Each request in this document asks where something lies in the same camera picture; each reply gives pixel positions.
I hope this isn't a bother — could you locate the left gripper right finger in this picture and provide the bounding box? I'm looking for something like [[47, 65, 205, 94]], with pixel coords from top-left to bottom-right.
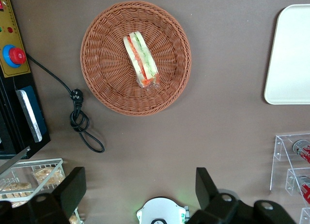
[[185, 167, 297, 224]]

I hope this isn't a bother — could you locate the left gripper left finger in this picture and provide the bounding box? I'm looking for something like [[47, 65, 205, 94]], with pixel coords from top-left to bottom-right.
[[0, 167, 87, 224]]

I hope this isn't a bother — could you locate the triangle sandwich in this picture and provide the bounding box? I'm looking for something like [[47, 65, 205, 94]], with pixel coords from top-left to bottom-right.
[[123, 31, 160, 90]]

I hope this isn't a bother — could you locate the round brown wicker basket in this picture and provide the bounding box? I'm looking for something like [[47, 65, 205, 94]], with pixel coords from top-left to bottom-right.
[[80, 0, 192, 117]]

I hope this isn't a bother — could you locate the beige plastic tray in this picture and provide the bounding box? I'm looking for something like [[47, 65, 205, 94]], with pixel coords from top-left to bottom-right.
[[263, 3, 310, 105]]

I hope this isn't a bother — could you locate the grey metal strip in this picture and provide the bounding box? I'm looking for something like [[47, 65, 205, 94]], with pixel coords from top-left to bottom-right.
[[0, 146, 31, 176]]

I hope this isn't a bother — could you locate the clear acrylic bottle rack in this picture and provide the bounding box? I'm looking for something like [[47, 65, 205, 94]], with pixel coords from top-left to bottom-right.
[[270, 133, 310, 224]]

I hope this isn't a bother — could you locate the black control box yellow panel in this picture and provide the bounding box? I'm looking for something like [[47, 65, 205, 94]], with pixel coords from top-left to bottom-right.
[[0, 0, 51, 160]]

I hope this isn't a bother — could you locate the red cola bottle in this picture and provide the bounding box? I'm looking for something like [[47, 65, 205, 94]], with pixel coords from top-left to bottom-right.
[[292, 139, 310, 164], [299, 175, 310, 204]]

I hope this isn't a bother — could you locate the red emergency stop button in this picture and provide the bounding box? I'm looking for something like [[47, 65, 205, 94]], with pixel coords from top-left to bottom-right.
[[2, 44, 27, 69]]

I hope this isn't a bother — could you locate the white wire rack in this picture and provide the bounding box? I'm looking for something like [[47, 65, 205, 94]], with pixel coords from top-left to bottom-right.
[[0, 158, 85, 224]]

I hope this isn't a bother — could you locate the silver metal handle bar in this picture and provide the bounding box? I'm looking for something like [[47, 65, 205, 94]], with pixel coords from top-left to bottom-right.
[[15, 89, 43, 144]]

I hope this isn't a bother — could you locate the black power cable with plug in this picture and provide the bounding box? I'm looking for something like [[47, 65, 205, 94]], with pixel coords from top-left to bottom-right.
[[25, 53, 105, 153]]

